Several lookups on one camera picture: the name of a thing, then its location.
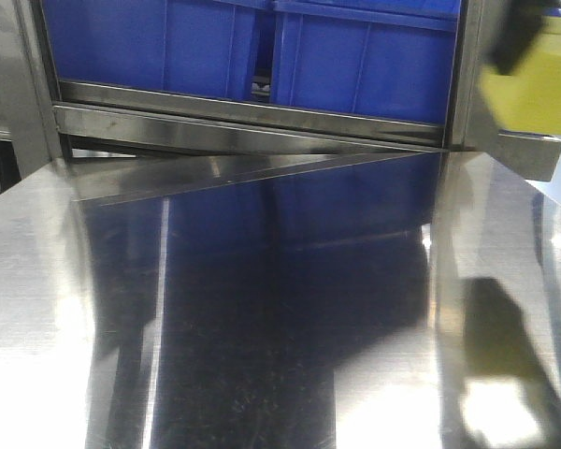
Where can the black gripper finger holding block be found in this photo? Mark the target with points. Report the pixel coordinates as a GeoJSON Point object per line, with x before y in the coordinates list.
{"type": "Point", "coordinates": [519, 23]}

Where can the yellow foam block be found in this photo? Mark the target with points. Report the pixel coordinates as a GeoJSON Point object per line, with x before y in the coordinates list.
{"type": "Point", "coordinates": [529, 98]}

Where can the blue plastic bin upper shelf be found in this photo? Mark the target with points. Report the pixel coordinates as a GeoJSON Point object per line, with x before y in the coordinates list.
{"type": "Point", "coordinates": [206, 48]}

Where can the stainless steel shelf rack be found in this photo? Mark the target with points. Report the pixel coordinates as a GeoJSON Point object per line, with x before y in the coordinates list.
{"type": "Point", "coordinates": [184, 272]}

